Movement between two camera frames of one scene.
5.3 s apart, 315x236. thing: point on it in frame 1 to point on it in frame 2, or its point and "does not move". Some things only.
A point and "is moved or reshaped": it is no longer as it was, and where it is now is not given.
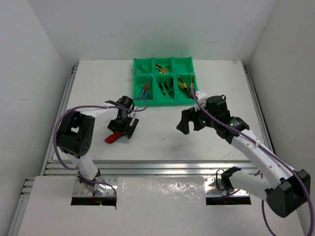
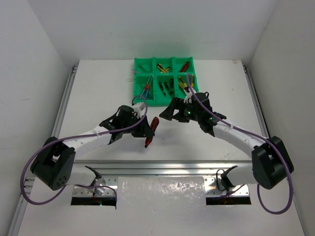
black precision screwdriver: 161,87 does not move
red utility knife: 111,137 is moved or reshaped
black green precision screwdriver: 167,87 does not move
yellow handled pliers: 182,83 does not move
